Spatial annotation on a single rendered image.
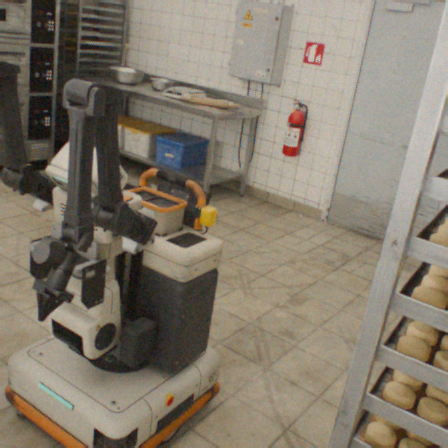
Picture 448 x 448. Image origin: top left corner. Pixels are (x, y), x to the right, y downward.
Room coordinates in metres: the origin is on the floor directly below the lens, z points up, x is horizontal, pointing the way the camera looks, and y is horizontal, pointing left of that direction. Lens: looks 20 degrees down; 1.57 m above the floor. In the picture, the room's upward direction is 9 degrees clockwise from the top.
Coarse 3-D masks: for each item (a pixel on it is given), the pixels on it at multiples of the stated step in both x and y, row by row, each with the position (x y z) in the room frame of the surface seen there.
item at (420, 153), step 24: (432, 72) 0.69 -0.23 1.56; (432, 96) 0.68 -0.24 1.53; (432, 120) 0.68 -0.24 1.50; (432, 144) 0.68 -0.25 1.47; (408, 168) 0.69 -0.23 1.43; (408, 192) 0.68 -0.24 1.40; (408, 216) 0.68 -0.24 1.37; (384, 240) 0.69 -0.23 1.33; (408, 240) 0.69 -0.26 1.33; (384, 264) 0.69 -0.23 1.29; (384, 288) 0.68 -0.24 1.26; (384, 312) 0.68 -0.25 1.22; (360, 336) 0.69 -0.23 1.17; (360, 360) 0.68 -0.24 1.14; (360, 384) 0.68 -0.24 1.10; (360, 408) 0.69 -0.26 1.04; (336, 432) 0.69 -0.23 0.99
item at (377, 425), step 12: (372, 420) 0.78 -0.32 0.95; (384, 420) 0.77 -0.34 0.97; (372, 432) 0.73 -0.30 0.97; (384, 432) 0.73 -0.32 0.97; (396, 432) 0.76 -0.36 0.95; (408, 432) 0.76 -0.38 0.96; (372, 444) 0.72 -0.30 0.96; (384, 444) 0.71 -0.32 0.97; (396, 444) 0.73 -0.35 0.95; (408, 444) 0.71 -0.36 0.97; (420, 444) 0.71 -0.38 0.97; (432, 444) 0.74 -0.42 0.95
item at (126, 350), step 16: (128, 320) 1.69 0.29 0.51; (144, 320) 1.68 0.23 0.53; (64, 336) 1.58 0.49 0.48; (80, 336) 1.54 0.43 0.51; (128, 336) 1.60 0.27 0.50; (144, 336) 1.63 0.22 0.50; (80, 352) 1.55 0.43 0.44; (112, 352) 1.72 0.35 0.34; (128, 352) 1.60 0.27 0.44; (144, 352) 1.63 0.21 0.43
